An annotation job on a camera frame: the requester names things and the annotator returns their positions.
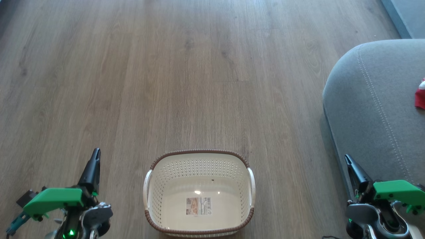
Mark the green right camera mount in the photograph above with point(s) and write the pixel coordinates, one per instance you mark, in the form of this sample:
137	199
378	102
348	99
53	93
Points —
398	192

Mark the white plastic laundry basket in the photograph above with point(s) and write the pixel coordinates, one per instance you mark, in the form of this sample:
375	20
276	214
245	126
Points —
172	186

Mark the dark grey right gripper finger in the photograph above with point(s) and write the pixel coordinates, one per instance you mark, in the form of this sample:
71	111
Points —
354	181
364	182

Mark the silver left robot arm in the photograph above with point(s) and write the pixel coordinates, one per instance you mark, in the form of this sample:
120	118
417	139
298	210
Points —
94	217

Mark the paper label sticker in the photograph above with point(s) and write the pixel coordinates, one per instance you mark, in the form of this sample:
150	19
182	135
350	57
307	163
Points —
198	205

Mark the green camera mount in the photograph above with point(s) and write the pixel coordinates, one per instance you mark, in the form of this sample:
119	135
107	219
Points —
398	192
52	199

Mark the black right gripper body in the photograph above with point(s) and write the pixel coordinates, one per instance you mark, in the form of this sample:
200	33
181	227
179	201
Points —
364	197

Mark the black square left camera plate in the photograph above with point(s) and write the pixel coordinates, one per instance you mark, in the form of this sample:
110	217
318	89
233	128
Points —
27	198

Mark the grey fabric sofa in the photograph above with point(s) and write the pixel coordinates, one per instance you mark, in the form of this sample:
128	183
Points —
375	116

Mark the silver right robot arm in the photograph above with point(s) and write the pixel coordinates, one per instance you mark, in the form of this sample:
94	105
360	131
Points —
362	215

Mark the red and white sports jersey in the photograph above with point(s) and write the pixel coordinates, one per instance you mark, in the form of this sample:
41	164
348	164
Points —
421	99

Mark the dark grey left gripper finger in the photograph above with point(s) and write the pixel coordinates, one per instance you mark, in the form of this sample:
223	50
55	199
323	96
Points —
95	179
85	182

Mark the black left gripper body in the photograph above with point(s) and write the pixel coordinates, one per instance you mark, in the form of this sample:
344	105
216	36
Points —
89	200

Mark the green left camera mount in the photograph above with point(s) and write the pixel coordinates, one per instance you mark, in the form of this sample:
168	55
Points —
52	199

